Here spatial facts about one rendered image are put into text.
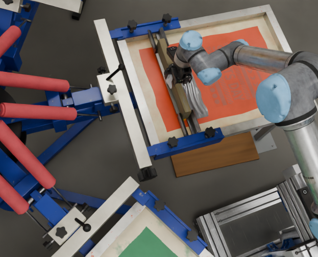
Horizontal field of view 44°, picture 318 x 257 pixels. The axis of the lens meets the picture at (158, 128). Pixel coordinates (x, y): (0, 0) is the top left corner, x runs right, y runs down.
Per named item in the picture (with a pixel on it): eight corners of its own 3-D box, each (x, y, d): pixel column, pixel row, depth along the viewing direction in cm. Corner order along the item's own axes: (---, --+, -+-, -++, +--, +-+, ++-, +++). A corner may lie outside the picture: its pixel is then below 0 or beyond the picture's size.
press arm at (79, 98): (112, 88, 166) (113, 83, 162) (116, 101, 164) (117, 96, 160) (71, 98, 162) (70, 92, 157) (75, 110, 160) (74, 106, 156)
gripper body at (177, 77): (172, 87, 160) (178, 73, 148) (166, 69, 162) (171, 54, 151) (190, 83, 161) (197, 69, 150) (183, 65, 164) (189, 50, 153)
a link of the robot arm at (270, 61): (350, 46, 105) (234, 31, 146) (320, 63, 101) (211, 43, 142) (353, 85, 110) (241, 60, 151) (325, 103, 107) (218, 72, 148)
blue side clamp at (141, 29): (175, 25, 188) (177, 16, 182) (178, 34, 187) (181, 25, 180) (114, 37, 181) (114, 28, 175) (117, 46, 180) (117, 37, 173)
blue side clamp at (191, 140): (216, 131, 172) (220, 126, 165) (220, 142, 170) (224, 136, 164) (150, 149, 165) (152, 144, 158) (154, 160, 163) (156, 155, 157)
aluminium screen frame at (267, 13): (266, 8, 198) (269, 4, 195) (315, 112, 181) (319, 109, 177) (114, 37, 180) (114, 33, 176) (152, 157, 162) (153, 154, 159)
